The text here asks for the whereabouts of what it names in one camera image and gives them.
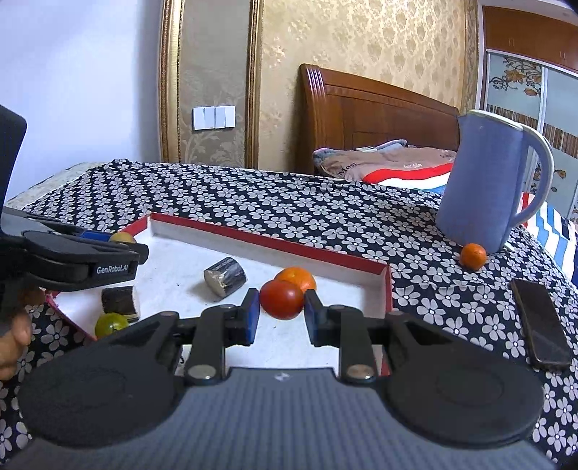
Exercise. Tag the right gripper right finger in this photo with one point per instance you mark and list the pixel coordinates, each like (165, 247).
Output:
(369, 348)

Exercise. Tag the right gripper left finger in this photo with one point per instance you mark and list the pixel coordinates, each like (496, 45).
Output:
(195, 346)

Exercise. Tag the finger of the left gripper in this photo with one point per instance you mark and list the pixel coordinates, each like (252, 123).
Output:
(95, 235)
(57, 261)

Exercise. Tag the large orange mandarin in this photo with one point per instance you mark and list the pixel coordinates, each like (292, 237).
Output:
(297, 276)

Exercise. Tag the green tomato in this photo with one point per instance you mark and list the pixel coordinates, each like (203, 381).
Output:
(109, 323)

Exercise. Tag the person's left hand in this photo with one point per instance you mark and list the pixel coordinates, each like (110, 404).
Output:
(19, 335)

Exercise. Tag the red shallow cardboard tray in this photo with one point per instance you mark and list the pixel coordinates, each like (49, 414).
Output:
(172, 279)

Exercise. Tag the small orange by pitcher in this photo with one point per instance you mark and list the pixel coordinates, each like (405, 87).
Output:
(473, 256)

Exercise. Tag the floral navy tablecloth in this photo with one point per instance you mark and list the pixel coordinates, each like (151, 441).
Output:
(475, 403)

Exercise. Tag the blue ceramic pitcher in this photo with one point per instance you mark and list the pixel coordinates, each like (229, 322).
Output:
(480, 201)

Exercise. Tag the black smartphone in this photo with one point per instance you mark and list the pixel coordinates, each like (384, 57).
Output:
(545, 338)

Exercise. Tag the wooden bed headboard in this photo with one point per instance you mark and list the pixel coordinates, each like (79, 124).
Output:
(342, 111)

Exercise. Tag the wardrobe with sliding doors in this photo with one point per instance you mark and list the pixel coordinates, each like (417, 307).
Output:
(530, 76)

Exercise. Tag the white wall switch panel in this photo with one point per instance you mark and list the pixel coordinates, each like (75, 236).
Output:
(210, 118)

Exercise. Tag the gold picture frame moulding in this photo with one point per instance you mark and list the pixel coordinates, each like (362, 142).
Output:
(209, 55)

